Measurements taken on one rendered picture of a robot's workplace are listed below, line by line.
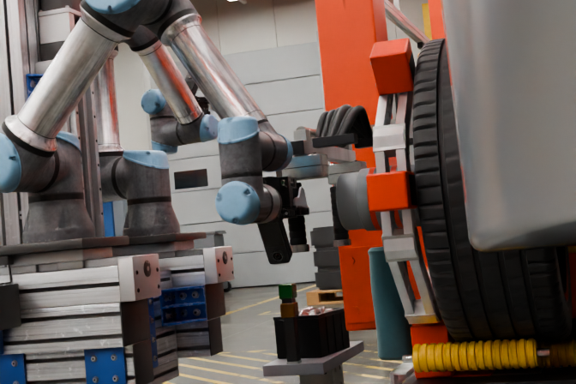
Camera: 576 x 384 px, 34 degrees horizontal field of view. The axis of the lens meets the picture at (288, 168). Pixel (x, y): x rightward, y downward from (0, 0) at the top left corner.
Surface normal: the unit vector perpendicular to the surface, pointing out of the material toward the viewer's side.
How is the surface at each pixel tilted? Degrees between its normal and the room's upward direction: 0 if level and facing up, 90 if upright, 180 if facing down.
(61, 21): 90
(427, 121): 68
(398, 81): 125
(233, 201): 90
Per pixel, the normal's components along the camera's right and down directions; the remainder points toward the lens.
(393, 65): -0.21, 0.54
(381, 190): -0.32, -0.04
